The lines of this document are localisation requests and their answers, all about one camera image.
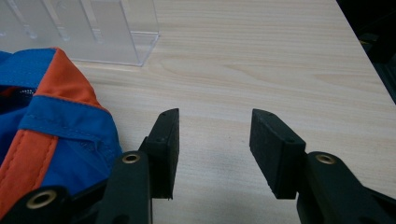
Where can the clear acrylic organizer box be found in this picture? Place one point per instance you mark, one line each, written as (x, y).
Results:
(93, 28)

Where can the blue and orange jacket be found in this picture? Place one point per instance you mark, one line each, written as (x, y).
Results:
(56, 130)

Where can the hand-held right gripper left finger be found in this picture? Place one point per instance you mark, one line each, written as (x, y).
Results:
(163, 149)

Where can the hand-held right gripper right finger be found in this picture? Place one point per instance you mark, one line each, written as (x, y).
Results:
(274, 149)

